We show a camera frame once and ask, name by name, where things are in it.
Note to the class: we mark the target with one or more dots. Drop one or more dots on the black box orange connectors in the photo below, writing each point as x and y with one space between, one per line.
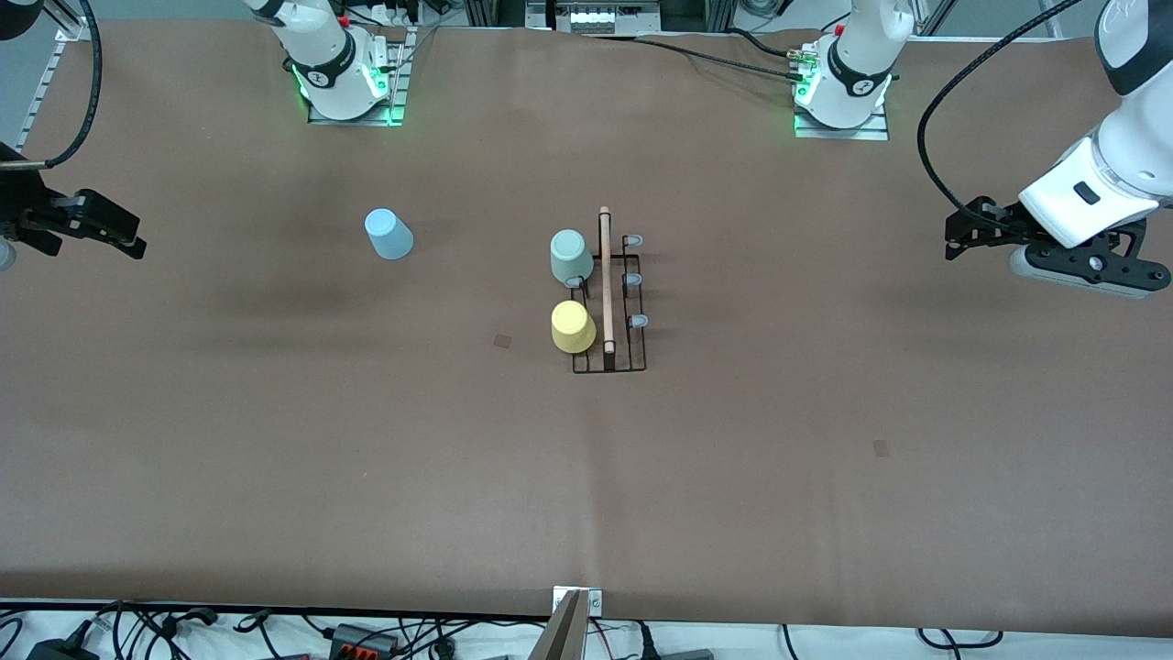
362 639

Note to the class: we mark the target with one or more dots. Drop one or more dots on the light blue plastic cup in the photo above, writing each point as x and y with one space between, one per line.
389 235

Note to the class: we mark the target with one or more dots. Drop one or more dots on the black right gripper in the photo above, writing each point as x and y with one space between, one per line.
20 203

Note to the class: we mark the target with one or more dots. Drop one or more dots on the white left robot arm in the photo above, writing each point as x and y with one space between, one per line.
1136 137

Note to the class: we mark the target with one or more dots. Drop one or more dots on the white power strip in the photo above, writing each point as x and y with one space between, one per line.
389 13

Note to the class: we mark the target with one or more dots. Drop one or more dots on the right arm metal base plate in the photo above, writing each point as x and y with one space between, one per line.
397 101

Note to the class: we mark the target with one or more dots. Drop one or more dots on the mint green plastic cup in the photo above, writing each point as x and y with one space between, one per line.
570 257

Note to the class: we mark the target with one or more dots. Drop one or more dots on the black power adapter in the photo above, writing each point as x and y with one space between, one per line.
60 651

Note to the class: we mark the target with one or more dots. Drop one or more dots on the metal bracket plate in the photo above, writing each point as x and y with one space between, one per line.
596 601

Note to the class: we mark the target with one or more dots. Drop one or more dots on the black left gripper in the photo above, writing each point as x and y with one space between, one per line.
1005 223

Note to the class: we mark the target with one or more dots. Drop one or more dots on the brown table mat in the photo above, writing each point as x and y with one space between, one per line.
641 477

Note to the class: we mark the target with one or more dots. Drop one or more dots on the yellow plastic cup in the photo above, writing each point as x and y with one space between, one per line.
573 327

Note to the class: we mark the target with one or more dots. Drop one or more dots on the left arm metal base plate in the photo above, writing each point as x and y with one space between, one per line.
843 134

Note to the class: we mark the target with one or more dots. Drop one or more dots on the white terminal block device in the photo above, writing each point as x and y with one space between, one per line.
596 16

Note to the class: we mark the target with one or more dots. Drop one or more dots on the grey mounting beam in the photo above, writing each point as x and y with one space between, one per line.
561 637

